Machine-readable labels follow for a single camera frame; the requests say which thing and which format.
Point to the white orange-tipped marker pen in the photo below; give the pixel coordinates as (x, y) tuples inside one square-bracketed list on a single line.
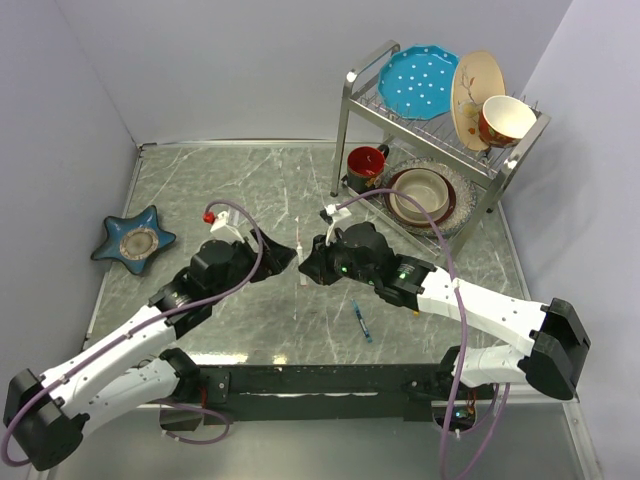
[(300, 258)]

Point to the blue marker pen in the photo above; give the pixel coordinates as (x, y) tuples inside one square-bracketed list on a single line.
[(361, 321)]

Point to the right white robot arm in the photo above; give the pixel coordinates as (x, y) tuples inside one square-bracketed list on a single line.
[(543, 345)]

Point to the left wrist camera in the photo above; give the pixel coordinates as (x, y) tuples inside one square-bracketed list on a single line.
[(220, 228)]

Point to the blue polka-dot plate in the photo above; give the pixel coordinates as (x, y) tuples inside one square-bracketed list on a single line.
[(416, 83)]

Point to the red black mug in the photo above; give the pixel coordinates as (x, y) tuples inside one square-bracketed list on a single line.
[(364, 165)]

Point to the dark red plate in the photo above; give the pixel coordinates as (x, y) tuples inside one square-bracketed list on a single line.
[(400, 200)]

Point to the steel dish rack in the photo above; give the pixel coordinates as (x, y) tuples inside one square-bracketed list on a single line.
[(489, 170)]

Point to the blue star-shaped dish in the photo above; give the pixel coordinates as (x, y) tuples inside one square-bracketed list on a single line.
[(133, 241)]

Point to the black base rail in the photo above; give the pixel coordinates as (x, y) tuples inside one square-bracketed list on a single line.
[(317, 392)]

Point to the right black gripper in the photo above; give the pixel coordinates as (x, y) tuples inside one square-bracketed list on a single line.
[(317, 265)]

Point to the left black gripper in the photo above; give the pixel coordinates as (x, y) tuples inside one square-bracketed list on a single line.
[(276, 258)]

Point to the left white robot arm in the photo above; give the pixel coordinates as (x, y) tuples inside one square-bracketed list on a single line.
[(49, 415)]

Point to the beige bowl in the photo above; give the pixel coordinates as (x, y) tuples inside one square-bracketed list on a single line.
[(420, 192)]

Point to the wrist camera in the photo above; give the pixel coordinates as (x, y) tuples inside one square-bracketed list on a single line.
[(220, 228), (338, 219)]

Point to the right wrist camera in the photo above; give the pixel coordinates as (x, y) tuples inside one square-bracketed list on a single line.
[(338, 219)]

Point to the cream floral plate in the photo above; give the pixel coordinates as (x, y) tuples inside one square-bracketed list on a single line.
[(477, 77)]

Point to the red white bowl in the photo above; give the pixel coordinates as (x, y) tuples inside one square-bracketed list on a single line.
[(504, 121)]

